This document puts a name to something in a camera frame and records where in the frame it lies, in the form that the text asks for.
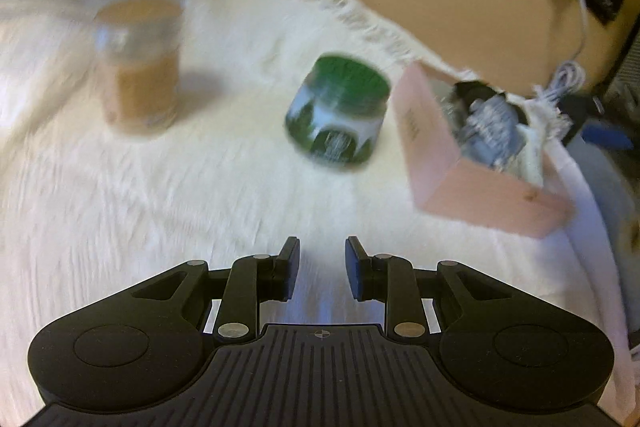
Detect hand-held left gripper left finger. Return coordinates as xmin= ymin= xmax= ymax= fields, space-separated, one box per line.
xmin=132 ymin=236 xmax=302 ymax=348

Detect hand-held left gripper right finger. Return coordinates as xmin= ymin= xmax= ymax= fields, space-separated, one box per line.
xmin=345 ymin=235 xmax=508 ymax=348

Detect pink cardboard box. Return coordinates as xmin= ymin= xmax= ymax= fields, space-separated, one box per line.
xmin=392 ymin=59 xmax=576 ymax=239

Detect grey cloth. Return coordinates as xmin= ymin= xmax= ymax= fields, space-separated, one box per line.
xmin=452 ymin=92 xmax=531 ymax=172

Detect white fluffy rug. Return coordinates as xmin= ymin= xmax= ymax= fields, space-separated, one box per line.
xmin=0 ymin=0 xmax=631 ymax=427

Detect jar with green lid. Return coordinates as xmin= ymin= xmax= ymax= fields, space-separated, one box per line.
xmin=284 ymin=53 xmax=391 ymax=172

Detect jar with tan lid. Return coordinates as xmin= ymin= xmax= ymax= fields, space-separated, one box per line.
xmin=95 ymin=0 xmax=186 ymax=138

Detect blue object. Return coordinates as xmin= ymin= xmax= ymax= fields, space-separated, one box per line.
xmin=582 ymin=117 xmax=633 ymax=152

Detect white charger cable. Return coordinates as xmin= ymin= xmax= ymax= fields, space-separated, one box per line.
xmin=530 ymin=0 xmax=593 ymax=108

